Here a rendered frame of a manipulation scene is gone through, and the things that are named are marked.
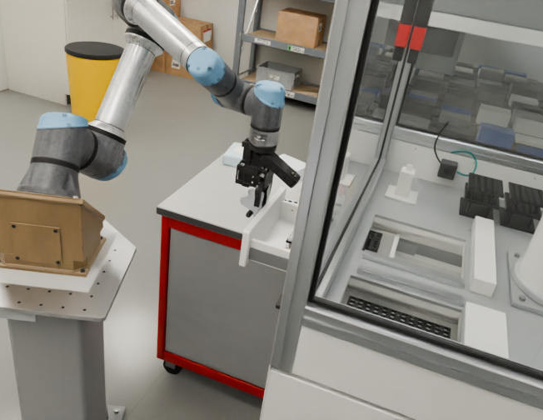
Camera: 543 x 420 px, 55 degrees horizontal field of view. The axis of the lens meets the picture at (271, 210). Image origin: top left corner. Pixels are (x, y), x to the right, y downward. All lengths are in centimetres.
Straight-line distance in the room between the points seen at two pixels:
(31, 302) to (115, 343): 101
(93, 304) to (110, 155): 42
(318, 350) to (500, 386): 27
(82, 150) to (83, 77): 250
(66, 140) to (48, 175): 10
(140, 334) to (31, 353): 82
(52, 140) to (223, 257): 64
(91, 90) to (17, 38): 125
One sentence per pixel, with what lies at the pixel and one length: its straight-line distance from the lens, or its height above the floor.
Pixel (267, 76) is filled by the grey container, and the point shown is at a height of 23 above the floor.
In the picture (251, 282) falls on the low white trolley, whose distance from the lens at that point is 170.
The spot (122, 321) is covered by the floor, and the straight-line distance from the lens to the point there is 241.
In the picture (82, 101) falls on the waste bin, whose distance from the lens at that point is 398.
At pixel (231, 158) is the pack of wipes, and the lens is 199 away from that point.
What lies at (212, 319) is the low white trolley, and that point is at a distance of 187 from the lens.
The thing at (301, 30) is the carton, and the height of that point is 73.
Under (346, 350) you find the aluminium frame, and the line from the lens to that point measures 85.
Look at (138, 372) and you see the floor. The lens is 219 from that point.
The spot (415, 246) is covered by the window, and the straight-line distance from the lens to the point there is 75.
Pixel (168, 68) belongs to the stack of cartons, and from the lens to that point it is 594.
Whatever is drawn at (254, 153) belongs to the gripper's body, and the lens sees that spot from 134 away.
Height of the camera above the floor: 160
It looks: 29 degrees down
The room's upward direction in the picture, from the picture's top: 9 degrees clockwise
